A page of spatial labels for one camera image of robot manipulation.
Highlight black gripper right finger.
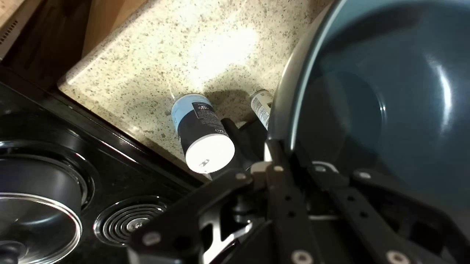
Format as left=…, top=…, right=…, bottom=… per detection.
left=311, top=162, right=450, bottom=264

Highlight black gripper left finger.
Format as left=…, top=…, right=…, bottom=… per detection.
left=251, top=141, right=323, bottom=264

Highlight large blue bowl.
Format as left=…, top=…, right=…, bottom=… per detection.
left=269, top=0, right=470, bottom=229

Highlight blue canister white lid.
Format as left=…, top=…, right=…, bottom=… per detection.
left=170, top=94, right=235, bottom=175

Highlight white spray bottle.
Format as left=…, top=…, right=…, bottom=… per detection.
left=250, top=90, right=273, bottom=128

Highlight black electric stove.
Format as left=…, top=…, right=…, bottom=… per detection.
left=0, top=69, right=201, bottom=264

